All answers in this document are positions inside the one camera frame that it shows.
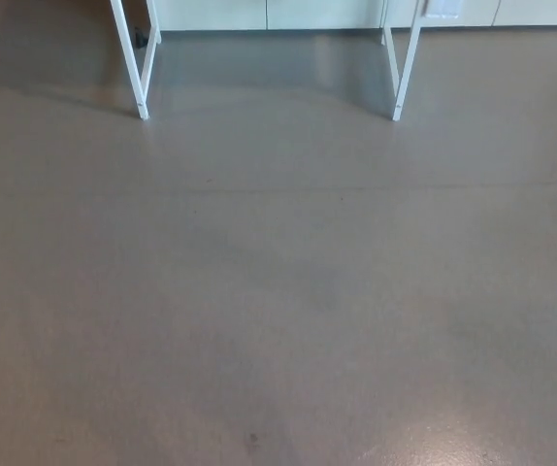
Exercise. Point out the black caster wheel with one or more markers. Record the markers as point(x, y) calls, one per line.
point(139, 39)

